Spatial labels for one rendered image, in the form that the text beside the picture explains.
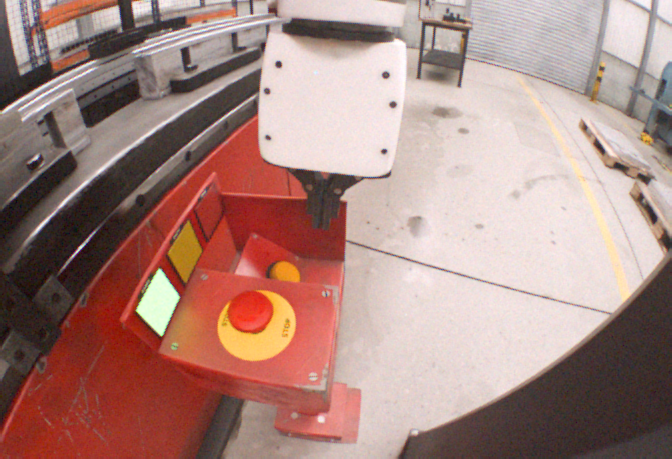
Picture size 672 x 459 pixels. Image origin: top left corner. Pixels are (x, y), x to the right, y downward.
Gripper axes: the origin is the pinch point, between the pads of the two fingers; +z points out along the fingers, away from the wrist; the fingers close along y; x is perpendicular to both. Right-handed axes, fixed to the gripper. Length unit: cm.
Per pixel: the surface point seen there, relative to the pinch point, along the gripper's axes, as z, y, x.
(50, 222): -0.2, -28.9, -9.2
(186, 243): 3.6, -13.0, -4.5
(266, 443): 86, -12, -19
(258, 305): 3.7, -3.9, -9.4
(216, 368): 6.9, -6.8, -14.7
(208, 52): -5, -34, 43
